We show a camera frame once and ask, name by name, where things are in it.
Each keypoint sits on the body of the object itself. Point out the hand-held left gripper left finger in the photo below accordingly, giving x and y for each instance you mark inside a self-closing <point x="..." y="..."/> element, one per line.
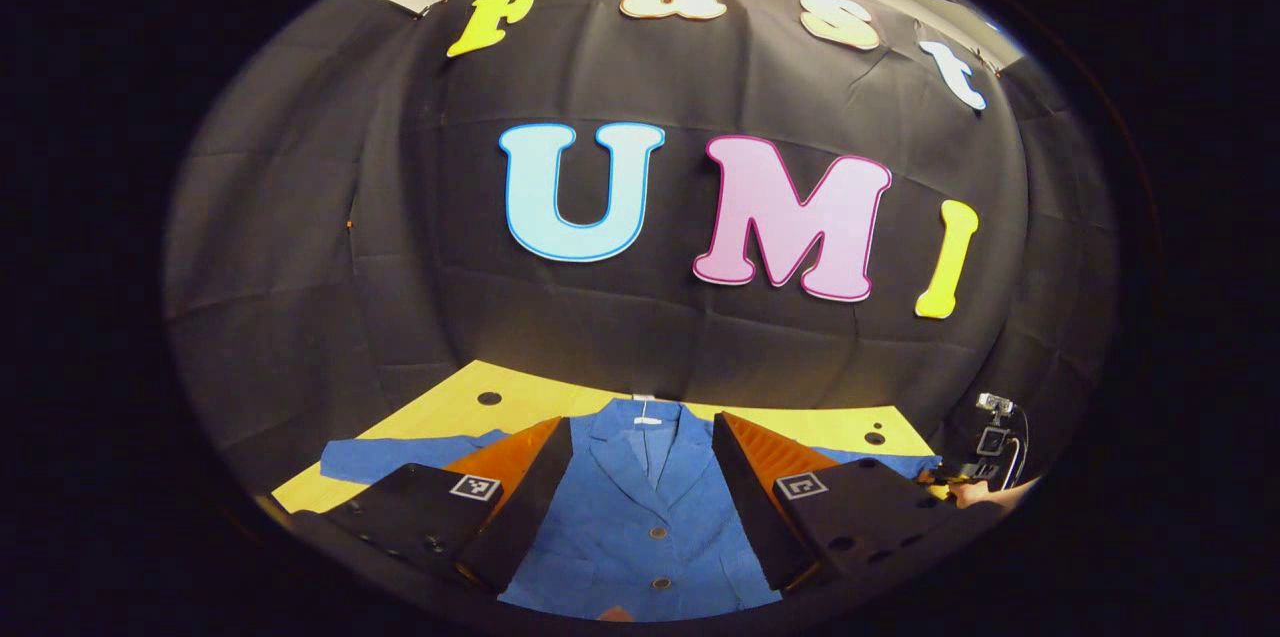
<point x="535" y="507"/>

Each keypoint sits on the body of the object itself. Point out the blue button-up jacket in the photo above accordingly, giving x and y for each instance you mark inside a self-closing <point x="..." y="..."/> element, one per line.
<point x="640" y="517"/>

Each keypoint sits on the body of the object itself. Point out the black backdrop cloth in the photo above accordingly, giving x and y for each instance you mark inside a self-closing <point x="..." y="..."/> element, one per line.
<point x="300" y="267"/>

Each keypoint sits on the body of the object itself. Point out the white garment hang tag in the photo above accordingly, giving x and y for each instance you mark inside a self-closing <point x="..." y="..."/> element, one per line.
<point x="646" y="420"/>

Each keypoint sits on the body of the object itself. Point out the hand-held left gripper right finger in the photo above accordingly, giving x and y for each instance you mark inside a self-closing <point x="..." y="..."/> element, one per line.
<point x="750" y="507"/>

